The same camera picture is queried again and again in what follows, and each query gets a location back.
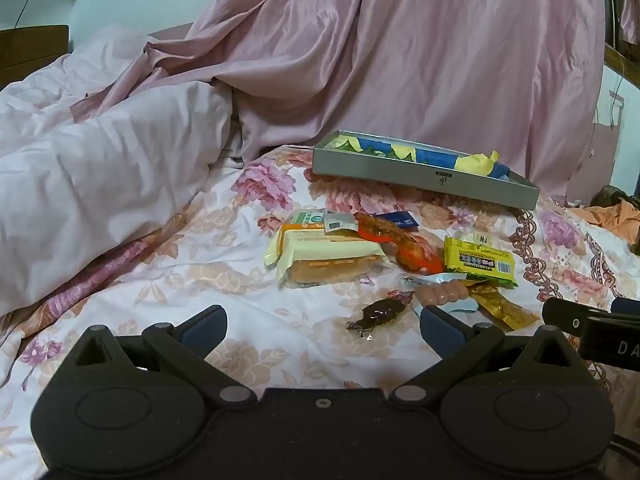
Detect red dried meat packet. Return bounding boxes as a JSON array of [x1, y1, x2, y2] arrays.
[[354, 212, 445, 277]]

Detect dark cloth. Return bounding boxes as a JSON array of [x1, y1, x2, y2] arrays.
[[594, 185, 632, 209]]

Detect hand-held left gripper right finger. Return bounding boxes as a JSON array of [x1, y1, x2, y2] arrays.
[[390, 306, 583, 407]]

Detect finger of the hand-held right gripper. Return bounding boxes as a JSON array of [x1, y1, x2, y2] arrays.
[[541, 297, 640, 339]]

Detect yellow green snack packet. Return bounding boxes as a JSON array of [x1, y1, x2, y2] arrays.
[[443, 236, 519, 289]]

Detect wooden beam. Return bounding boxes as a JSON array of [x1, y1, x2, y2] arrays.
[[602, 42, 640, 83]]

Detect dark brown wrapped candy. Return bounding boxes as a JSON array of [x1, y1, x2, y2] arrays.
[[346, 290, 414, 336]]

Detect blue yellow printed paper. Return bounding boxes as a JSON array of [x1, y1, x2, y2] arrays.
[[322, 132, 511, 181]]

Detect wooden headboard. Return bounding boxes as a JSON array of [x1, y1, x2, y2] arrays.
[[0, 25, 70, 92]]

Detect orange cloth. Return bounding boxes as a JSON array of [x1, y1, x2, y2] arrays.
[[567, 199, 640, 257]]

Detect floral bed sheet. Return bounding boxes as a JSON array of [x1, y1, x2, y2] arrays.
[[0, 145, 640, 480]]

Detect gold snack packet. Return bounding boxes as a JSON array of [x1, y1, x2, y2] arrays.
[[466, 282, 541, 332]]

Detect pale pink duvet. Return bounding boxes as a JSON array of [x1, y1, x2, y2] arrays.
[[0, 25, 246, 318]]

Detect pink sausage packet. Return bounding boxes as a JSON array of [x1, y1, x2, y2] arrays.
[[399, 275, 482, 315]]

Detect cream orange layer cake packet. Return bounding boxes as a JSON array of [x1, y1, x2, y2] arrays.
[[264, 224, 389, 289]]

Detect pink satin cloth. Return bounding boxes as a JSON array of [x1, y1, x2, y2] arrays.
[[70, 0, 608, 196]]

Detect blue snack packet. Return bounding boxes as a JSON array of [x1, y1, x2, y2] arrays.
[[374, 211, 419, 231]]

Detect small grey sachet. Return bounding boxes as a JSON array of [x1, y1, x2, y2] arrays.
[[323, 212, 359, 235]]

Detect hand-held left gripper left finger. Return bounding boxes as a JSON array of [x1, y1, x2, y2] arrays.
[[62, 305, 257, 408]]

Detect grey cardboard box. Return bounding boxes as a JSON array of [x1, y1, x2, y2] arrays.
[[312, 130, 542, 211]]

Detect round green label biscuit packet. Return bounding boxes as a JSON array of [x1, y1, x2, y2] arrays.
[[286, 209, 327, 231]]

